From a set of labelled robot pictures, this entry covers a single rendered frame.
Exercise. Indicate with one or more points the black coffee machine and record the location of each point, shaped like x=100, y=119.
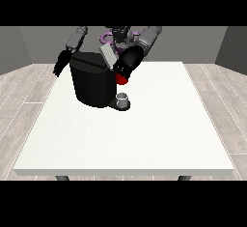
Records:
x=93, y=81

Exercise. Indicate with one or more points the pale grey machine lid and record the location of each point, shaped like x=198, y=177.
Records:
x=107, y=54

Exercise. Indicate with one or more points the red pod holder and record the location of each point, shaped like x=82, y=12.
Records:
x=121, y=79

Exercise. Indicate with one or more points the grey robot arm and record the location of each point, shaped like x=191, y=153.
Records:
x=76, y=39
x=148, y=40

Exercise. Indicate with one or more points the small grey cup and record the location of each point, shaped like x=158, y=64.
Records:
x=122, y=99

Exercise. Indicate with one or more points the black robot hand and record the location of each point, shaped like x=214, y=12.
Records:
x=129, y=62
x=62, y=62

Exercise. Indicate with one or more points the dark table leg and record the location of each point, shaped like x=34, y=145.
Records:
x=184, y=178
x=62, y=178

